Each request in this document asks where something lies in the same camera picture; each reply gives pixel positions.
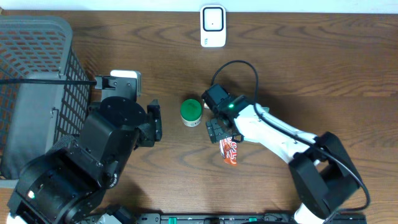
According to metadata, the black camera cable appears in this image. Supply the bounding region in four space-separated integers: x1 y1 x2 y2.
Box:
0 78 98 86
210 59 371 224

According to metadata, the orange chocolate bar wrapper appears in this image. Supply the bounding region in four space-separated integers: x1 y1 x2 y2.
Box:
219 137 237 166

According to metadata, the mint green wipes packet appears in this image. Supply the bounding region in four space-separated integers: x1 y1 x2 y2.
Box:
262 107 270 113

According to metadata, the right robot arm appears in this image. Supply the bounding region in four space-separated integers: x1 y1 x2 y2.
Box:
201 84 363 223

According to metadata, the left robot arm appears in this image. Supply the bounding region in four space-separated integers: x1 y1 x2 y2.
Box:
7 75 162 223

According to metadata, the black left camera cable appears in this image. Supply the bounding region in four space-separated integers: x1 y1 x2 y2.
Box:
0 78 98 86

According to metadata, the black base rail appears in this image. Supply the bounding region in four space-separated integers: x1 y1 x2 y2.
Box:
77 212 368 224

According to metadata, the green lid jar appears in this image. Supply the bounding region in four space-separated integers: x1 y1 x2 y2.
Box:
180 99 202 128

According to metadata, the black right camera cable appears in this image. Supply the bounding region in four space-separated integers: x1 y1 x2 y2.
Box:
210 59 371 224

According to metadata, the grey plastic mesh basket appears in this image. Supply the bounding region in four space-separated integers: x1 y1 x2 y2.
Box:
1 16 90 189

